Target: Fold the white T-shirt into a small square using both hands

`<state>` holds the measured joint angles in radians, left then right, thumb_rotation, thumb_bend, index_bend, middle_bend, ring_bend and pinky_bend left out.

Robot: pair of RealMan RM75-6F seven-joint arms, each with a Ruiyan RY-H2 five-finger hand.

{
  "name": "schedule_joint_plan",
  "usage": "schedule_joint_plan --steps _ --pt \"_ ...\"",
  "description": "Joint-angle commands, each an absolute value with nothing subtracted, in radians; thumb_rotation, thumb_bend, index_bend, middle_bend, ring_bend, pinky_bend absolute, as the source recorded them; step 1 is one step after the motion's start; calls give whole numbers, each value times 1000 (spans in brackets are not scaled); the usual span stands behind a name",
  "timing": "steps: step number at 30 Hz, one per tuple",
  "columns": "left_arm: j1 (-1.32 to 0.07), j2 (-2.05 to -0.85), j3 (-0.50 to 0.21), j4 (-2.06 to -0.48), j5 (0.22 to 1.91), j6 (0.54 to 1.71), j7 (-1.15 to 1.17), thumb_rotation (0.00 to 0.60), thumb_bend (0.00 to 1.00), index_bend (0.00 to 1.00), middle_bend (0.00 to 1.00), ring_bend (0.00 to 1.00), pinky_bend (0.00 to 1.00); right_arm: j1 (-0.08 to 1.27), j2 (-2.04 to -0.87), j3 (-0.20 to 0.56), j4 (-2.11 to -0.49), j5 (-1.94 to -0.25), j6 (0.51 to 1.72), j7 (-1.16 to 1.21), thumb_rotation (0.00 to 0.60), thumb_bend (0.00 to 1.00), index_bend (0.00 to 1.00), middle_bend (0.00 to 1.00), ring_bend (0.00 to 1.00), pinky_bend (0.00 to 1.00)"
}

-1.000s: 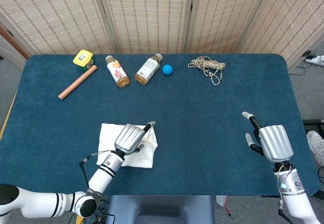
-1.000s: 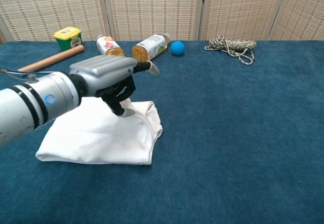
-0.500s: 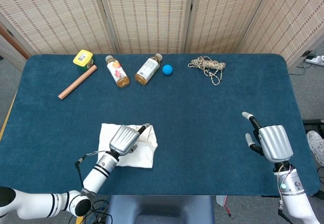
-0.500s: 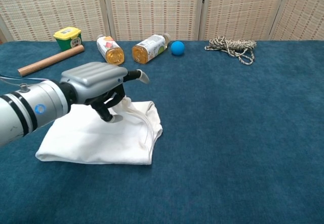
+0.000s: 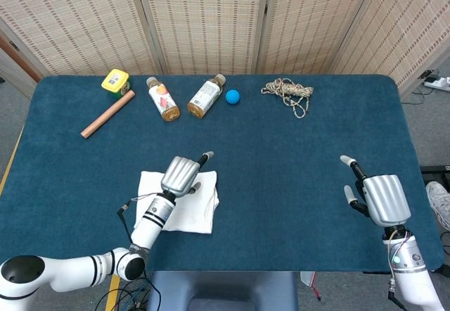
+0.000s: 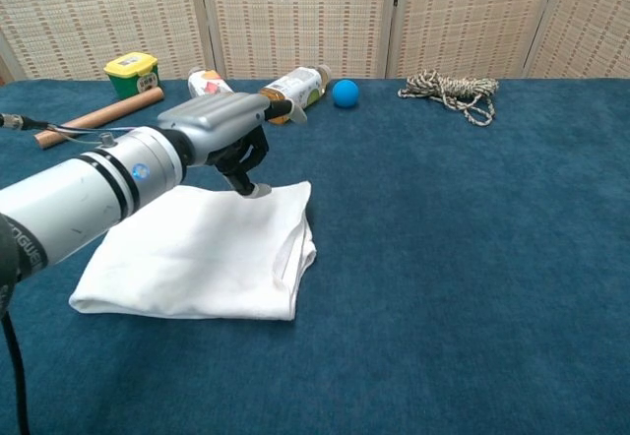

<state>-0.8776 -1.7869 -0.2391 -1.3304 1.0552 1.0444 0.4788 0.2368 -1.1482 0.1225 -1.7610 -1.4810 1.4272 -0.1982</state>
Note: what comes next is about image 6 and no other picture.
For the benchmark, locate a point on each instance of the white T-shirt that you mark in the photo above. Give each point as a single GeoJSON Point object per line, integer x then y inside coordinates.
{"type": "Point", "coordinates": [197, 258]}

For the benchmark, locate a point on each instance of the blue ball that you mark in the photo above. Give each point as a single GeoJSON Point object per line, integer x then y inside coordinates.
{"type": "Point", "coordinates": [345, 94]}

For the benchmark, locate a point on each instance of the woven bamboo screen panel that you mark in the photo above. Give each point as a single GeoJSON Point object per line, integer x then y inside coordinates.
{"type": "Point", "coordinates": [590, 21]}
{"type": "Point", "coordinates": [98, 17]}
{"type": "Point", "coordinates": [300, 17]}
{"type": "Point", "coordinates": [472, 17]}

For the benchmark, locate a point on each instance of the wooden rolling pin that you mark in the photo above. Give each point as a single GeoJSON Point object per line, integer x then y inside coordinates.
{"type": "Point", "coordinates": [123, 106]}

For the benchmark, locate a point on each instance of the dark blue table cloth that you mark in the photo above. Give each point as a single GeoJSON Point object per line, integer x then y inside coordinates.
{"type": "Point", "coordinates": [443, 258]}

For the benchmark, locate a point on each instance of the tea bottle with white-green label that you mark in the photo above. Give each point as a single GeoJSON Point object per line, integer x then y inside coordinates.
{"type": "Point", "coordinates": [300, 83]}

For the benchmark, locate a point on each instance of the green container with yellow lid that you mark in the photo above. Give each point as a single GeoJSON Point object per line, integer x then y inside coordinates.
{"type": "Point", "coordinates": [130, 68]}

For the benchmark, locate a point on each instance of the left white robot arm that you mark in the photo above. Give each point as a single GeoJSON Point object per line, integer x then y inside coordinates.
{"type": "Point", "coordinates": [88, 194]}

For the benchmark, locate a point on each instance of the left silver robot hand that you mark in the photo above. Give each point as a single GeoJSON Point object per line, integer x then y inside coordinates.
{"type": "Point", "coordinates": [216, 115]}

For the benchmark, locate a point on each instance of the tea bottle with orange label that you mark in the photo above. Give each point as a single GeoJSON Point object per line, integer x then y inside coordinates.
{"type": "Point", "coordinates": [209, 83]}

